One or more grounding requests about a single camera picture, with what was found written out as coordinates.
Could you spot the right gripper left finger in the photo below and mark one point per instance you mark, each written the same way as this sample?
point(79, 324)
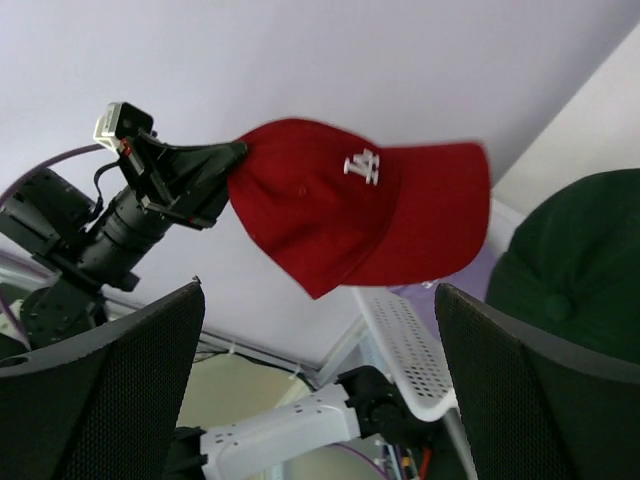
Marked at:
point(102, 404)

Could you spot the red baseball cap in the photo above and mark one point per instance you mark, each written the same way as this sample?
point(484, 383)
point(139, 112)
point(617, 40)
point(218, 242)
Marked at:
point(332, 208)

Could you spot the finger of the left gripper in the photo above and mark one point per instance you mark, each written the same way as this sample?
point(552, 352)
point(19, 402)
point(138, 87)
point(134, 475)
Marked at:
point(203, 166)

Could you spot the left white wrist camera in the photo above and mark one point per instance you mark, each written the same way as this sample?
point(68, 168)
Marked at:
point(120, 120)

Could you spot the lavender baseball cap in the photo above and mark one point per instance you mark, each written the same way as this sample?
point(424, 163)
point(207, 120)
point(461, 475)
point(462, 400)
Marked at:
point(474, 279)

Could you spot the dark green baseball cap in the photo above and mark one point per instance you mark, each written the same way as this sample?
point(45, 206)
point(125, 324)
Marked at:
point(572, 266)

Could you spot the white plastic basket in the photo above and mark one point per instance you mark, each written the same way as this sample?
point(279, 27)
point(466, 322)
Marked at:
point(414, 358)

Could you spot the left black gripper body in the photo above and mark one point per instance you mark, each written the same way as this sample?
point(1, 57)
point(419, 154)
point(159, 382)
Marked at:
point(142, 160)

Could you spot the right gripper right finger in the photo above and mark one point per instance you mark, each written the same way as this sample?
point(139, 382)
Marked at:
point(533, 405)

